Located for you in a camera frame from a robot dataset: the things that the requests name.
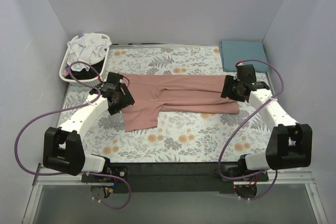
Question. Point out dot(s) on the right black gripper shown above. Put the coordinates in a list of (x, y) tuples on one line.
[(227, 87)]

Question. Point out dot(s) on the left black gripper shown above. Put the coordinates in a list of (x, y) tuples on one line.
[(125, 98)]

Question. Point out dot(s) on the pink printed t shirt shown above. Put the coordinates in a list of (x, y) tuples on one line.
[(173, 93)]

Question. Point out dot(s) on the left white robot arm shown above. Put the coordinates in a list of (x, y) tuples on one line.
[(63, 149)]

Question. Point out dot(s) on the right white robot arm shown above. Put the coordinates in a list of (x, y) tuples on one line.
[(290, 143)]

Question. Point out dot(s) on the folded teal t shirt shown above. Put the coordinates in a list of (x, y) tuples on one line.
[(232, 52)]

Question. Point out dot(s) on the white crumpled garment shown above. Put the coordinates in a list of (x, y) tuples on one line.
[(90, 48)]

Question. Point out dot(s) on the floral table mat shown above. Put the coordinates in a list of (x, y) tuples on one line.
[(179, 137)]

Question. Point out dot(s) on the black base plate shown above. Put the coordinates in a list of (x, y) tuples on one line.
[(171, 177)]

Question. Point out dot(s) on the aluminium frame rail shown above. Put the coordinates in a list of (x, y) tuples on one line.
[(290, 176)]

